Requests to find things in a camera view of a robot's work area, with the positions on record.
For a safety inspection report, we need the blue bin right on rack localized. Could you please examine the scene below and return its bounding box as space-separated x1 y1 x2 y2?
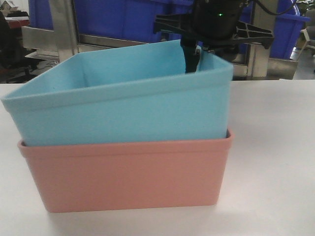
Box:
240 0 310 59

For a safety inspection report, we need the blue bin middle on rack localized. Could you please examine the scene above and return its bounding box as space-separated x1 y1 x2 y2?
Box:
74 0 193 43

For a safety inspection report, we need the black office chair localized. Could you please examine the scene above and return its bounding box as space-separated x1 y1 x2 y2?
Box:
0 14 39 84

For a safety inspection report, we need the blue bin left on rack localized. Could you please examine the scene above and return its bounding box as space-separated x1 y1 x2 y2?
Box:
28 0 53 30

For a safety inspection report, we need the pink plastic box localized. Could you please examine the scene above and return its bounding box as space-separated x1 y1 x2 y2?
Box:
18 131 234 213

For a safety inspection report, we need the stainless steel shelf rack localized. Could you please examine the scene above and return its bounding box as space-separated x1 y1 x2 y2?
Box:
22 0 298 80

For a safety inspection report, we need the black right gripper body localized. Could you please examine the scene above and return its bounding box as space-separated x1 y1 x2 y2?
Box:
153 0 274 49

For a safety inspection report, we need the light blue plastic box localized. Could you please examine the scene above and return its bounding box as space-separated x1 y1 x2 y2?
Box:
1 40 233 146

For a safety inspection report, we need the blue bin on rack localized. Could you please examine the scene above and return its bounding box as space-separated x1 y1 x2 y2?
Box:
74 0 193 43
240 0 310 59
28 0 53 30

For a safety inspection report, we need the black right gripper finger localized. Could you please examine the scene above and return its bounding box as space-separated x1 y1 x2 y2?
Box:
181 45 200 73

